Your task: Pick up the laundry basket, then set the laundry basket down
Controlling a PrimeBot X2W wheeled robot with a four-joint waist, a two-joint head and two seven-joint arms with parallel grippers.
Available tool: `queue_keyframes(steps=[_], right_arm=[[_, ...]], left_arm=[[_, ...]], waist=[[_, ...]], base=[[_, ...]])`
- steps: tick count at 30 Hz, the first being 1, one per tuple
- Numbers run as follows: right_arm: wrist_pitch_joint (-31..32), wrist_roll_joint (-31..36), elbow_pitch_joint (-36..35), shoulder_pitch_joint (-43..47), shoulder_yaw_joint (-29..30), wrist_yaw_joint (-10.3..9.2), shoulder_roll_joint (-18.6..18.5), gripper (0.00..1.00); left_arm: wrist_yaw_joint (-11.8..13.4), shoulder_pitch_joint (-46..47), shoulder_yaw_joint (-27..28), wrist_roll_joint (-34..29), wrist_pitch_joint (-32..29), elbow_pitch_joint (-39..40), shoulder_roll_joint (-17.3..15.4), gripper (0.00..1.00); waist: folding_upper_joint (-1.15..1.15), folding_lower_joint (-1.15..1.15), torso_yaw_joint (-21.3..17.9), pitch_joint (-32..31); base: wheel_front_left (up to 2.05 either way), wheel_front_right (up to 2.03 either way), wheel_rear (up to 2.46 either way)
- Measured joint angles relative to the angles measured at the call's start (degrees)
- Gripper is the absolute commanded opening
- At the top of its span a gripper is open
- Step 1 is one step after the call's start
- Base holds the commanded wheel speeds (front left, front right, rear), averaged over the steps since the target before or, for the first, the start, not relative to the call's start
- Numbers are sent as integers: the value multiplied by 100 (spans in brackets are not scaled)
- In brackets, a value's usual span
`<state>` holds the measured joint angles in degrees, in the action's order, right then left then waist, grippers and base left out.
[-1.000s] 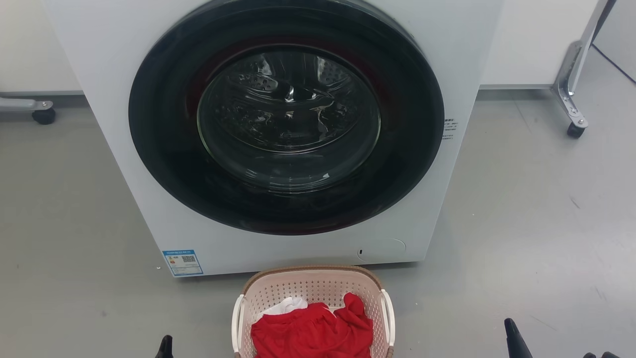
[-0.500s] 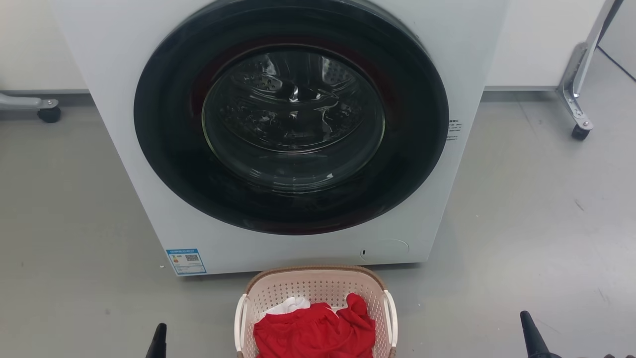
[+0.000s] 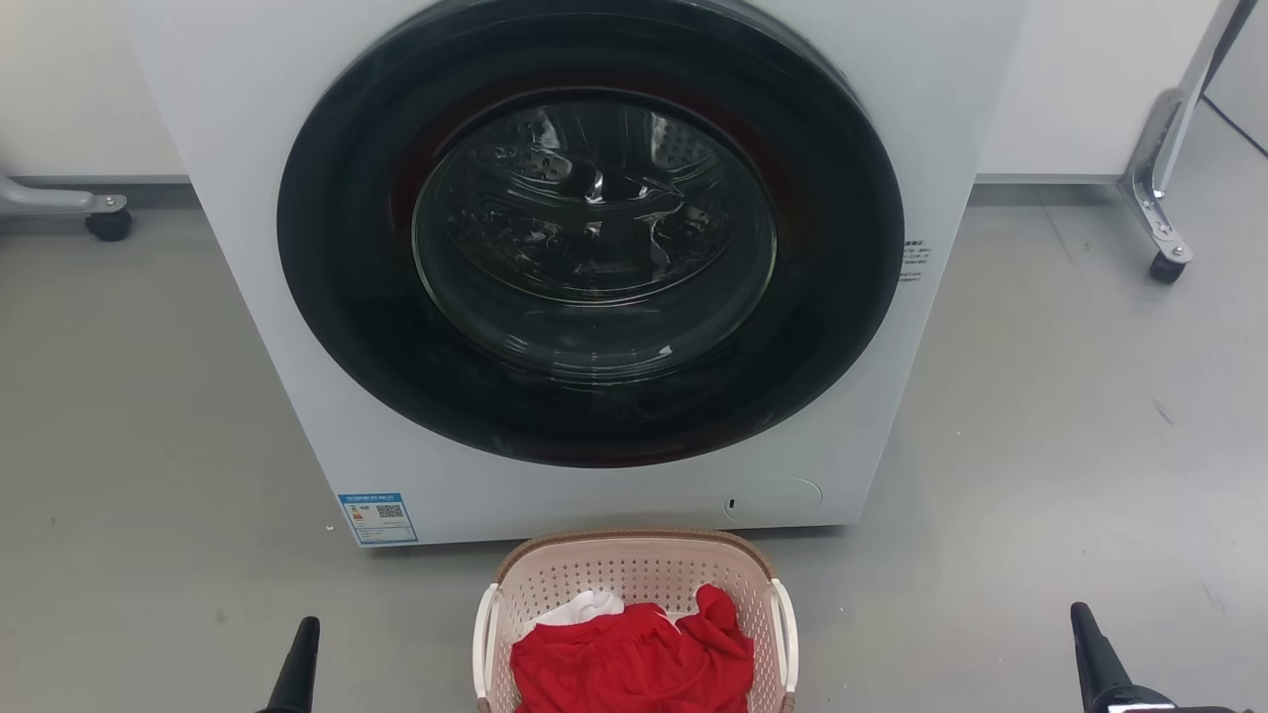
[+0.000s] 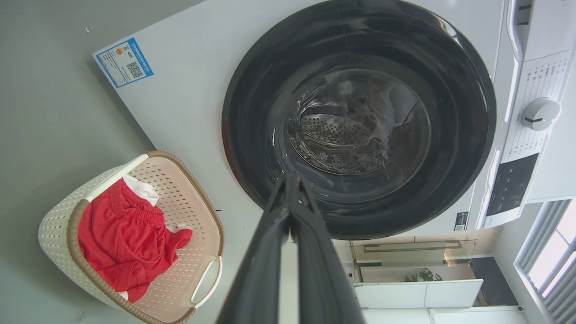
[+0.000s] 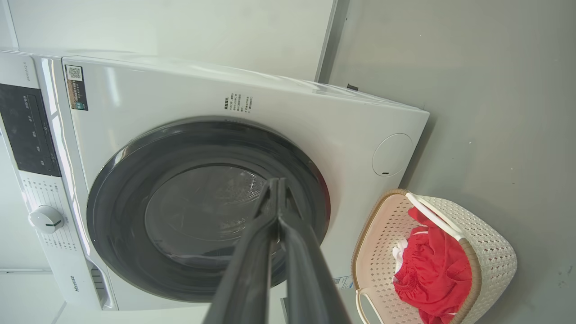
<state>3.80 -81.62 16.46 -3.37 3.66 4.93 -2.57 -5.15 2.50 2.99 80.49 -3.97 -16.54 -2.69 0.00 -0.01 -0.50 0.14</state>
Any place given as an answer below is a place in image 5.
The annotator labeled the red garment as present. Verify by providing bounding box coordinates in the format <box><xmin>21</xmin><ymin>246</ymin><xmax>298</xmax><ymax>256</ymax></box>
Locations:
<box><xmin>393</xmin><ymin>207</ymin><xmax>473</xmax><ymax>324</ymax></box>

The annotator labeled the white front-load washing machine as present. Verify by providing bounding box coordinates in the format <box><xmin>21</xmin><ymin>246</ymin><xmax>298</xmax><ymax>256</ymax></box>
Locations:
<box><xmin>0</xmin><ymin>49</ymin><xmax>430</xmax><ymax>312</ymax></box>

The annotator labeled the round white filter cover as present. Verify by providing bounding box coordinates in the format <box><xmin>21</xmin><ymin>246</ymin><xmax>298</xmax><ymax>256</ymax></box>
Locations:
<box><xmin>372</xmin><ymin>133</ymin><xmax>414</xmax><ymax>177</ymax></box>

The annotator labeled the white garment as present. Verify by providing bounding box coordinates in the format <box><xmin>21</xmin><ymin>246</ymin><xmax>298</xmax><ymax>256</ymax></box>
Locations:
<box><xmin>392</xmin><ymin>238</ymin><xmax>408</xmax><ymax>270</ymax></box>

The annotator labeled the printed warning text label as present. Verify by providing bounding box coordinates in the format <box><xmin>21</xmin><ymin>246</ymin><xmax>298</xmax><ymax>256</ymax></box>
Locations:
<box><xmin>224</xmin><ymin>93</ymin><xmax>254</xmax><ymax>114</ymax></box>

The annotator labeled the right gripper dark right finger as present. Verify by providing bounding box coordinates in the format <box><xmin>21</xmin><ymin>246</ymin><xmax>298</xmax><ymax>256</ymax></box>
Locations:
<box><xmin>279</xmin><ymin>178</ymin><xmax>351</xmax><ymax>324</ymax></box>

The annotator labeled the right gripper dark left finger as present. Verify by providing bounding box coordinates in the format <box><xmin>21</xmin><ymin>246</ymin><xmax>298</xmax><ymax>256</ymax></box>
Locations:
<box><xmin>202</xmin><ymin>178</ymin><xmax>279</xmax><ymax>324</ymax></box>

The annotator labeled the white washer dial knob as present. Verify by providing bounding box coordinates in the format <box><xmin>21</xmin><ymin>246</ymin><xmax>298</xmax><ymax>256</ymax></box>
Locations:
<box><xmin>28</xmin><ymin>205</ymin><xmax>65</xmax><ymax>234</ymax></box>

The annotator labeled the black washer control panel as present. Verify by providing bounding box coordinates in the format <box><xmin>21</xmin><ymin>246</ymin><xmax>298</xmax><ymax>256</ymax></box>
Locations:
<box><xmin>0</xmin><ymin>83</ymin><xmax>62</xmax><ymax>177</ymax></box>

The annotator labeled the black round washer door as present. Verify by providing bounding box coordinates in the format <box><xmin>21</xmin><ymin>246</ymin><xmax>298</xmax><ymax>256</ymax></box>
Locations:
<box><xmin>86</xmin><ymin>116</ymin><xmax>331</xmax><ymax>303</ymax></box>

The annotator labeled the dark QR code sticker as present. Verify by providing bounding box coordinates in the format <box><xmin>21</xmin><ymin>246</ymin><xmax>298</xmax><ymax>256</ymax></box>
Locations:
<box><xmin>65</xmin><ymin>65</ymin><xmax>89</xmax><ymax>111</ymax></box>

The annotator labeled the beige perforated laundry basket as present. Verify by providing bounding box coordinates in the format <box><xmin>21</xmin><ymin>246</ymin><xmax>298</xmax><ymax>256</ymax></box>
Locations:
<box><xmin>351</xmin><ymin>189</ymin><xmax>518</xmax><ymax>324</ymax></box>

